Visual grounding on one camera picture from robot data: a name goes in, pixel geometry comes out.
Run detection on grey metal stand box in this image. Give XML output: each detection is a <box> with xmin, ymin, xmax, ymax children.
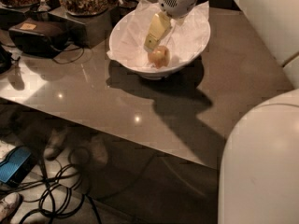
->
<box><xmin>49</xmin><ymin>7</ymin><xmax>112</xmax><ymax>48</ymax></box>

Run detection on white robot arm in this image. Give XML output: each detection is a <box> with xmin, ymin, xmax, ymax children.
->
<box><xmin>218</xmin><ymin>0</ymin><xmax>299</xmax><ymax>224</ymax></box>

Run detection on blue foot pedal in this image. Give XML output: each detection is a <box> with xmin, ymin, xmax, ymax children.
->
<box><xmin>0</xmin><ymin>147</ymin><xmax>35</xmax><ymax>188</ymax></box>

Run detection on white shoe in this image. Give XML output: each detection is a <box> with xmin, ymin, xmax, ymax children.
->
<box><xmin>0</xmin><ymin>192</ymin><xmax>21</xmax><ymax>222</ymax></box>

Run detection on black floor cables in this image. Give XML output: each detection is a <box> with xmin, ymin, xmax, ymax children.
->
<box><xmin>0</xmin><ymin>147</ymin><xmax>104</xmax><ymax>224</ymax></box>

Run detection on black headset cable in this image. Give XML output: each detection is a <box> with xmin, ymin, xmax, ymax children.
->
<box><xmin>50</xmin><ymin>44</ymin><xmax>86</xmax><ymax>65</ymax></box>

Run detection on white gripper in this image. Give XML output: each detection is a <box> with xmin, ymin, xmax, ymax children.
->
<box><xmin>144</xmin><ymin>0</ymin><xmax>198</xmax><ymax>50</ymax></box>

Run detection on metal serving scoop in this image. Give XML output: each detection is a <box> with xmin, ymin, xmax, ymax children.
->
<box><xmin>37</xmin><ymin>0</ymin><xmax>50</xmax><ymax>12</ymax></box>

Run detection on black VR headset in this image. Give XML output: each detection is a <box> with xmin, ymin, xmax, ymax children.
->
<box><xmin>8</xmin><ymin>19</ymin><xmax>69</xmax><ymax>58</ymax></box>

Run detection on dark cup with spoon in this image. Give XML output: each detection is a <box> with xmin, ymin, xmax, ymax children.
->
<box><xmin>110</xmin><ymin>0</ymin><xmax>139</xmax><ymax>17</ymax></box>

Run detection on white paper liner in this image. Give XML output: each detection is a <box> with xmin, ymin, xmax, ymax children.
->
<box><xmin>107</xmin><ymin>0</ymin><xmax>210</xmax><ymax>70</ymax></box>

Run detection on yellow-red apple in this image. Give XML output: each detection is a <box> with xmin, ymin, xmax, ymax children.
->
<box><xmin>148</xmin><ymin>46</ymin><xmax>170</xmax><ymax>68</ymax></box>

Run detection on white bowl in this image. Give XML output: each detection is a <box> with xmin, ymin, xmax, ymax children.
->
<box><xmin>108</xmin><ymin>1</ymin><xmax>211</xmax><ymax>81</ymax></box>

